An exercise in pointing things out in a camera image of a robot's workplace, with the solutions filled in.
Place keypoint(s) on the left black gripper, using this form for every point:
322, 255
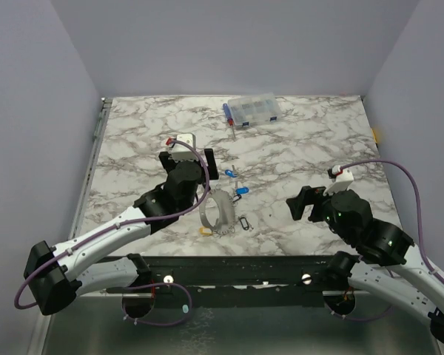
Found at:
169, 163

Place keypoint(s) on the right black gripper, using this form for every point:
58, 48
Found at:
303, 201

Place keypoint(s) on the blue key tag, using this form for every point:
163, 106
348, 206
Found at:
240, 190

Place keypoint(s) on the black key tag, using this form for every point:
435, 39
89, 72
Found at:
244, 223

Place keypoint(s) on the yellow key tag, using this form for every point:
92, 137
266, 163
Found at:
205, 231

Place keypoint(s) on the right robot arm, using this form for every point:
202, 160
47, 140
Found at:
388, 263

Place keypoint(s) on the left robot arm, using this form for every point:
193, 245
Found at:
57, 275

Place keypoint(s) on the clear plastic organizer box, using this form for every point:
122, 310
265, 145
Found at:
253, 110

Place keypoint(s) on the blue handled screwdriver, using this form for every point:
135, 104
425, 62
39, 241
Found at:
229, 119

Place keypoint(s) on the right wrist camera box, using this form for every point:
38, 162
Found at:
341, 178

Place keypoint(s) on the yellow wall clip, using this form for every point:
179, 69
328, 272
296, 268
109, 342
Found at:
376, 136

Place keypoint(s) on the black mounting rail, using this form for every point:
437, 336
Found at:
242, 282

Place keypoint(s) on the metal side rail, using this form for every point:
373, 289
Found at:
97, 138

